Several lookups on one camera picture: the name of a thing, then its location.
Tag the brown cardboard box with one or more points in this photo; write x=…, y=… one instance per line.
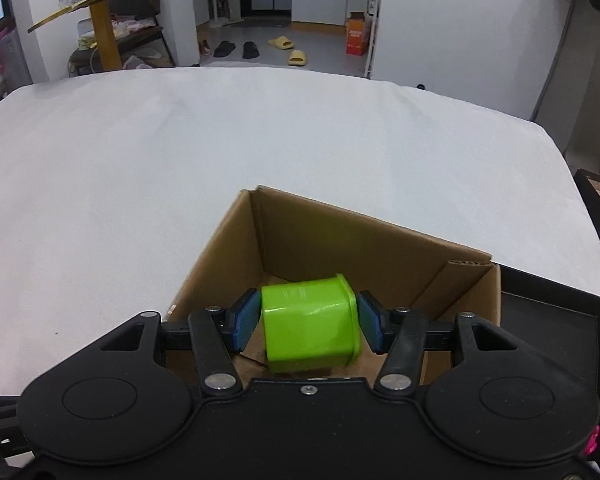
x=295, y=272

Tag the yellow wooden side table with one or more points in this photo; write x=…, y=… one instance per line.
x=106, y=42

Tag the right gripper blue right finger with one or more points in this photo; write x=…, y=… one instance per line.
x=374, y=322

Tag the black slipper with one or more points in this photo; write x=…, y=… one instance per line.
x=250, y=50
x=224, y=49

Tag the yellow slipper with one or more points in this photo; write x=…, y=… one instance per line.
x=297, y=58
x=281, y=43

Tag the yellow slipper left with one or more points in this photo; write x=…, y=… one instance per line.
x=281, y=43

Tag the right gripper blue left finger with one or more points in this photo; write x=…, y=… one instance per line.
x=243, y=318

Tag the yellow slipper right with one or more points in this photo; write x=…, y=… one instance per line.
x=297, y=58

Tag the black slipper right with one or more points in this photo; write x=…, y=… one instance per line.
x=250, y=50

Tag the green hexagonal tin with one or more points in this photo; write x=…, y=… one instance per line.
x=311, y=325

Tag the white tablecloth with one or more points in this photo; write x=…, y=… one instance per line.
x=111, y=185

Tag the black slipper left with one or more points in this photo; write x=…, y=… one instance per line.
x=224, y=49

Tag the black tray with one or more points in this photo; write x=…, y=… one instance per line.
x=560, y=321

